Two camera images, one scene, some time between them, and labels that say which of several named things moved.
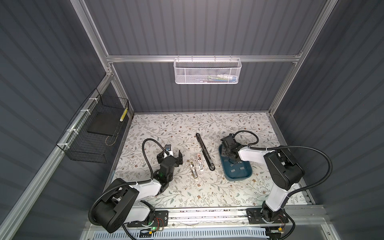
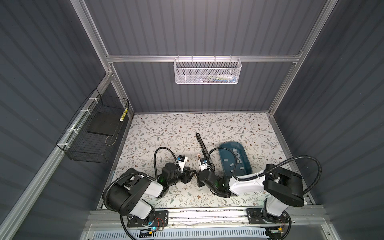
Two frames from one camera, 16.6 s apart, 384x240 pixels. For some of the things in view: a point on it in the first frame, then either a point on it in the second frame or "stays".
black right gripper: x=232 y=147 → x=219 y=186
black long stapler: x=210 y=163 stays
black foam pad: x=106 y=122 stays
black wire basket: x=92 y=135 stays
